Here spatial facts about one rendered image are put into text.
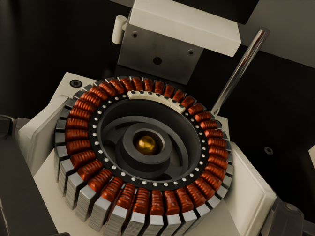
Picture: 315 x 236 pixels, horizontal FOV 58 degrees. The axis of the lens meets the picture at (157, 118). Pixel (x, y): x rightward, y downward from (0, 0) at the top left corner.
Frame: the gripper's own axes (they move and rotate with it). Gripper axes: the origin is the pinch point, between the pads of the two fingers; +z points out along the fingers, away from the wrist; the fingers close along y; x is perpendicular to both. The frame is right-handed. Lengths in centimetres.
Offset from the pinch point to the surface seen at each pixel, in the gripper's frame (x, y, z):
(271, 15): 13.5, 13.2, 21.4
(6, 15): 4.3, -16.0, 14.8
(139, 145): 0.2, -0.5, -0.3
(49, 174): -2.9, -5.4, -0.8
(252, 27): 11.6, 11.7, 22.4
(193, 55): 6.2, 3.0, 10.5
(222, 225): -3.3, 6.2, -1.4
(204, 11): 9.0, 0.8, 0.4
